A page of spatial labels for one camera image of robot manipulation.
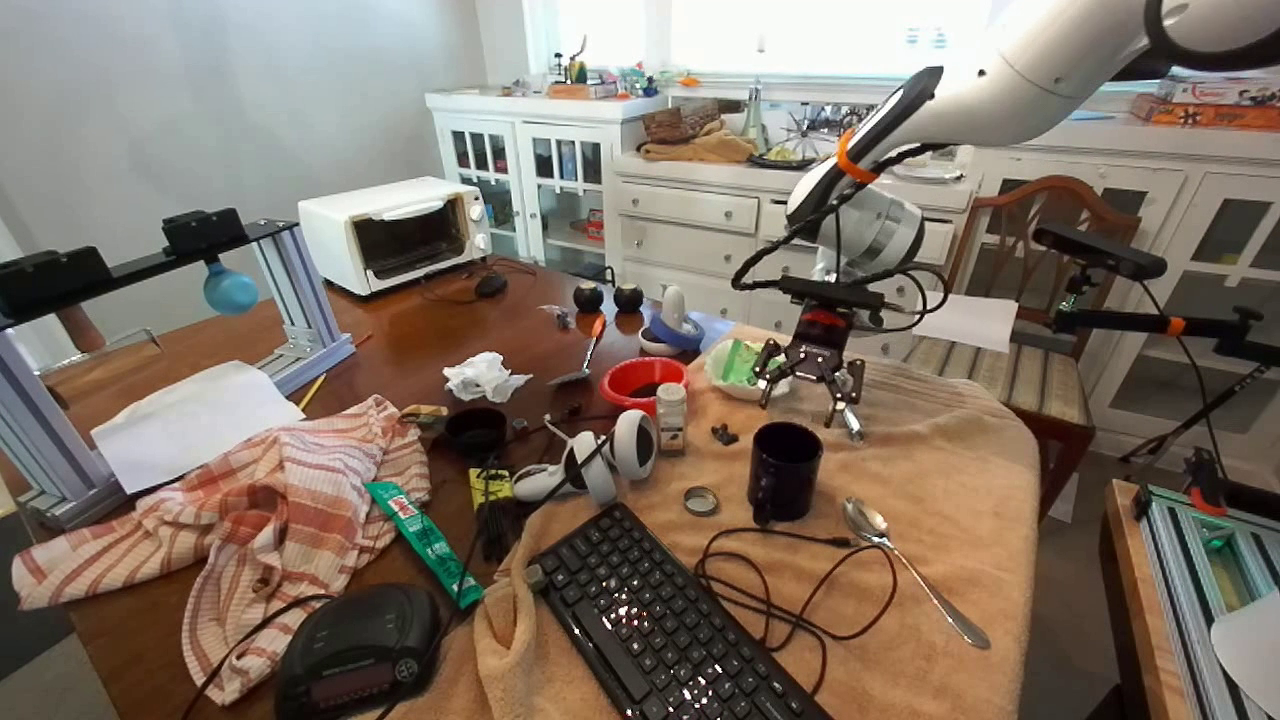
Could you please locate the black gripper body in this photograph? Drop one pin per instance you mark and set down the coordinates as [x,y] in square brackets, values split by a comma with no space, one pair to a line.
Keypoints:
[825,339]

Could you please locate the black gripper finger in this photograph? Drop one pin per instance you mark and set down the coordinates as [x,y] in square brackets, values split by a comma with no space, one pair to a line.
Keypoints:
[780,373]
[851,383]

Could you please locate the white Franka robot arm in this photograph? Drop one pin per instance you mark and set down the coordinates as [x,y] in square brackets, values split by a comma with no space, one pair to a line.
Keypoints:
[1041,73]

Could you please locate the black mug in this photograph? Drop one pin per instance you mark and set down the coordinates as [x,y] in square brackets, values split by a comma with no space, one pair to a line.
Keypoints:
[784,474]

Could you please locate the green yellow plastic pieces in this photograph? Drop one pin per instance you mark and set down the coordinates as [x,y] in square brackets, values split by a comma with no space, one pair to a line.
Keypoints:
[737,365]

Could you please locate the white shell-shaped bowl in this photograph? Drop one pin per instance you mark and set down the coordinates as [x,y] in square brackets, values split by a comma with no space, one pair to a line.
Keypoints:
[724,391]

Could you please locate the small black clip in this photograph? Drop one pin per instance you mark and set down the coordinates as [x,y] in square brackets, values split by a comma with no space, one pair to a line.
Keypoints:
[724,432]

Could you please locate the glass shaker white lid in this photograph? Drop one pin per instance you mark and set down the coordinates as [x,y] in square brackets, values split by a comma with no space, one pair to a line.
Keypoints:
[674,416]

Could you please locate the white plastic figurine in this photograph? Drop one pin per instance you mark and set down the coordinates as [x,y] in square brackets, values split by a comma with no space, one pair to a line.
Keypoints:
[674,305]

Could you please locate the red plastic bowl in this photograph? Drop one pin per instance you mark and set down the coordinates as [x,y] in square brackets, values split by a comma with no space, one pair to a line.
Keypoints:
[642,391]

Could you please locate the white paper sheet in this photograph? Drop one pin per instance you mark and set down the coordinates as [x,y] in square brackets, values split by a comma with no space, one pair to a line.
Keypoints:
[982,325]
[185,425]

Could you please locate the small silver spoon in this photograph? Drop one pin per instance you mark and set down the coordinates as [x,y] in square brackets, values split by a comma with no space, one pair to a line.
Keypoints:
[864,523]

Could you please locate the white sideboard with drawers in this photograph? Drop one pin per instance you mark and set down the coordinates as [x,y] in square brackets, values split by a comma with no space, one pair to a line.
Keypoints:
[694,240]

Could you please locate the tan terry towel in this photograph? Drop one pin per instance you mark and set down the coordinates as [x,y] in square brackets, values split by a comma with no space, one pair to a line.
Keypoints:
[933,534]

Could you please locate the wooden chair striped seat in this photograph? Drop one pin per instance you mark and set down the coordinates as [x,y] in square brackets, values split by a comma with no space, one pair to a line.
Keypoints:
[1027,383]

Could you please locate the brown woven basket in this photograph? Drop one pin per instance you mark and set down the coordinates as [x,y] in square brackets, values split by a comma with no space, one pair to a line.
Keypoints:
[694,134]

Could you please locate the black keyboard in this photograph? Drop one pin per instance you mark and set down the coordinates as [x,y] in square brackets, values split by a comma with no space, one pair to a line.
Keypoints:
[652,625]

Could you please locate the crumpled white tissue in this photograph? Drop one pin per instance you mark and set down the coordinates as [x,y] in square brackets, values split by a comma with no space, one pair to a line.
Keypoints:
[483,379]

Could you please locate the black computer mouse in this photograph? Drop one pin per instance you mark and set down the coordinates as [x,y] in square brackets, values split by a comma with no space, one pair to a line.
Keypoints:
[489,284]

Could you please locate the white glass-door cabinet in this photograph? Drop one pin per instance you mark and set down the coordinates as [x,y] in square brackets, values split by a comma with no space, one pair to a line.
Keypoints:
[532,185]

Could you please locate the small black bowl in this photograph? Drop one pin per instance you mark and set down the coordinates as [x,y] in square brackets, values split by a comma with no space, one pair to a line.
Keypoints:
[473,437]

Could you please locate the black yellow gadget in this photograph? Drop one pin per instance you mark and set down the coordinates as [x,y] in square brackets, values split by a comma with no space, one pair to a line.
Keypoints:
[489,523]

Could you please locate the black boom stand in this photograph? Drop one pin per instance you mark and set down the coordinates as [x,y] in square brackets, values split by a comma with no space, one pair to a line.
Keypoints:
[1202,325]

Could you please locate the green tube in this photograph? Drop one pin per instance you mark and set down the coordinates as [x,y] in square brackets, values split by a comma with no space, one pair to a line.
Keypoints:
[426,544]

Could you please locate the white toaster oven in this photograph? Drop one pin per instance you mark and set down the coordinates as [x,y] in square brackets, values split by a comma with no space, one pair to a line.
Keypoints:
[384,240]

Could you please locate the orange printed box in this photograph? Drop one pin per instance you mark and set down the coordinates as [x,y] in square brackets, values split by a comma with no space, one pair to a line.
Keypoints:
[1207,113]

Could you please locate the yellow pencil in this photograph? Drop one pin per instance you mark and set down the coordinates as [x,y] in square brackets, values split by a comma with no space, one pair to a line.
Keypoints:
[309,395]

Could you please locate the red striped cloth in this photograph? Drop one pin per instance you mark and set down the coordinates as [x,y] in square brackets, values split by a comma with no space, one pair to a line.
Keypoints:
[267,534]

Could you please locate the blue ball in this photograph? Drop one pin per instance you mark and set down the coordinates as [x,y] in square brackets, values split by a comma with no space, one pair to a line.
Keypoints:
[230,288]

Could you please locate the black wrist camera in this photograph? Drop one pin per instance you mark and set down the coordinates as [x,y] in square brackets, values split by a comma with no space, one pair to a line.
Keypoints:
[835,293]

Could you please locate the black stereo camera bar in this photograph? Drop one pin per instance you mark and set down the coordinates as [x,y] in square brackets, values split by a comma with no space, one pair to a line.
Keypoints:
[1103,254]

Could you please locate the aluminium rail frame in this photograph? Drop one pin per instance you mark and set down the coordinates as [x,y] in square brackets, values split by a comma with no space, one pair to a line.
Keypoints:
[1202,574]

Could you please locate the aluminium frame stand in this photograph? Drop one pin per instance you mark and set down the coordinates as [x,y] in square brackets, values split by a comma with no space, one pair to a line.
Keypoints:
[315,305]

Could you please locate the black camera box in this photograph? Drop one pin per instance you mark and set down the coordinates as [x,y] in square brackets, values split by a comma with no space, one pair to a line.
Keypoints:
[205,232]
[55,284]

